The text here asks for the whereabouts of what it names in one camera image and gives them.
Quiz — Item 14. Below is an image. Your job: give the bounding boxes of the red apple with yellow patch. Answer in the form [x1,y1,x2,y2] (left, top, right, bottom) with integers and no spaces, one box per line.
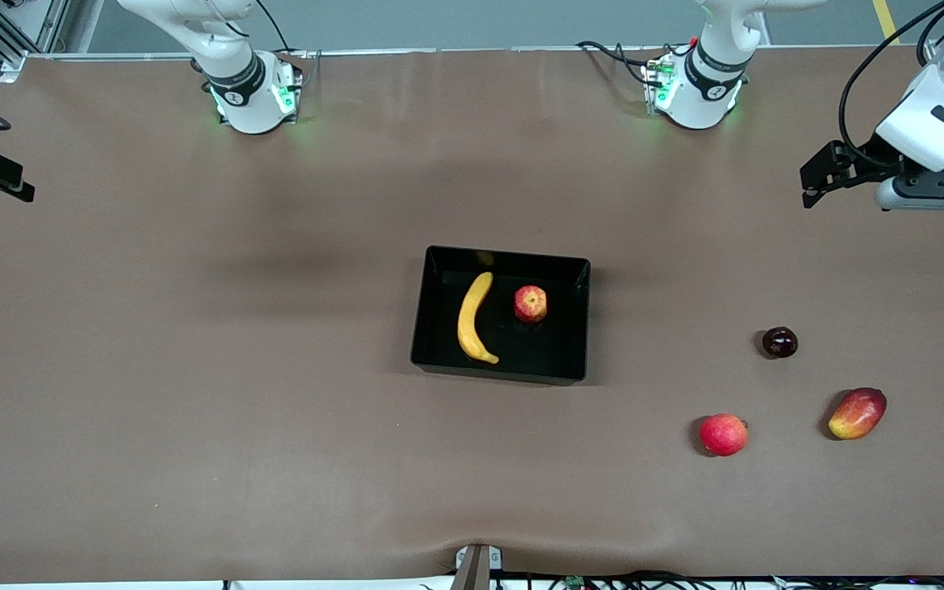
[513,284,548,324]

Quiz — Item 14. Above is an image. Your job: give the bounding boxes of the black plastic box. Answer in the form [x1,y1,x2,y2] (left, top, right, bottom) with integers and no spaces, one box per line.
[410,244,592,386]

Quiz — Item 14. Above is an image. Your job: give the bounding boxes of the yellow banana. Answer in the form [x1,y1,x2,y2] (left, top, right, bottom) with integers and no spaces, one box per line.
[457,271,501,365]

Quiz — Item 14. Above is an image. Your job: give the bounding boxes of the red round apple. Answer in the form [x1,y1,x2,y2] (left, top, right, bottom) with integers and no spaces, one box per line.
[699,413,750,458]

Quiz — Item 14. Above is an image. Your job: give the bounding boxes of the dark purple round fruit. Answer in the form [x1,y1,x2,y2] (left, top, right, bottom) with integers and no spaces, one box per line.
[761,326,799,359]

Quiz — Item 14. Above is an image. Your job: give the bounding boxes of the red and yellow mango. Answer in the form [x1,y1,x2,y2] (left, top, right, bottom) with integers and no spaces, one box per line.
[828,387,888,441]

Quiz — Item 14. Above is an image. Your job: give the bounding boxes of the brown table mat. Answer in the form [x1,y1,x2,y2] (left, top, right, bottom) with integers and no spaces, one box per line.
[0,45,944,579]

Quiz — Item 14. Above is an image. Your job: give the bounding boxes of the black arm base cable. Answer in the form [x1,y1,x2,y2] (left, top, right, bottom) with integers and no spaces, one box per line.
[576,39,661,87]
[255,0,309,58]

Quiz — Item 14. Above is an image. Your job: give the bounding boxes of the grey metal camera post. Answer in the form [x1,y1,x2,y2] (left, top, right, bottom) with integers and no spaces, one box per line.
[452,543,504,590]

